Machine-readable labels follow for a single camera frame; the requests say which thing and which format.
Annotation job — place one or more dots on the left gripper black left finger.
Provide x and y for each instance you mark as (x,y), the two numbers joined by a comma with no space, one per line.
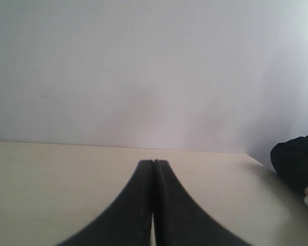
(128,219)

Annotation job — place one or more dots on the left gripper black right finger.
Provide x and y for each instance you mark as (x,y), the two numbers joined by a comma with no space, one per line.
(179,220)

